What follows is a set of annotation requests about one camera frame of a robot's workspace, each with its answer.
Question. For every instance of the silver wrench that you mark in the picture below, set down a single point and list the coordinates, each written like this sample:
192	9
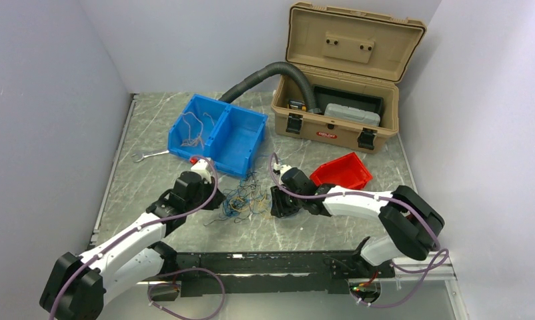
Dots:
139	156

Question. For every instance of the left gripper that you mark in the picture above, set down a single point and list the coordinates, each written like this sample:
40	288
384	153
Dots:
217	198

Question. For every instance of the tan tool case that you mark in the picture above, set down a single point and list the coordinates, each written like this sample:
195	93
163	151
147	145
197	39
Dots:
350	50

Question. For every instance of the grey plastic organiser box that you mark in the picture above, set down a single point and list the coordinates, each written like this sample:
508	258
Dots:
352	114

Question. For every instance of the yellow black device in case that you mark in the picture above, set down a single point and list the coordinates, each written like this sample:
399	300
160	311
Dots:
297	105

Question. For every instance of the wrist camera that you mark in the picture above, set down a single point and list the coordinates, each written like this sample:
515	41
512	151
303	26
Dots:
280	169
202	167

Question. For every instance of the blue double storage bin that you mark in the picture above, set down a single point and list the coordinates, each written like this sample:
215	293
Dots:
228	134

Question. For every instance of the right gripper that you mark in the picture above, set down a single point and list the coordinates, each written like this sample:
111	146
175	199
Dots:
279	208

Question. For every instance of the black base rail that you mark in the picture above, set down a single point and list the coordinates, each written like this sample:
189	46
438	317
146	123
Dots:
269	272

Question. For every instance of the red storage bin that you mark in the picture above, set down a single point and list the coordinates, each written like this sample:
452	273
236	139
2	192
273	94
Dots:
347	171

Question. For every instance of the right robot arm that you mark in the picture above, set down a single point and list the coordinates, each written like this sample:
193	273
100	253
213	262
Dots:
412	226

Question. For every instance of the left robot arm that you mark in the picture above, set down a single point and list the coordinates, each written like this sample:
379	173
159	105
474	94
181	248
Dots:
80	286

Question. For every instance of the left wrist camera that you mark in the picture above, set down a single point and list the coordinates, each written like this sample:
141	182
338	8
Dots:
202	167

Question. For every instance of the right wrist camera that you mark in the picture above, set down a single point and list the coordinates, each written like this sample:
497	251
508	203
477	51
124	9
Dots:
280	169

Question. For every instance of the black tray in case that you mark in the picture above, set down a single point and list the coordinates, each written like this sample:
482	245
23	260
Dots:
327	95

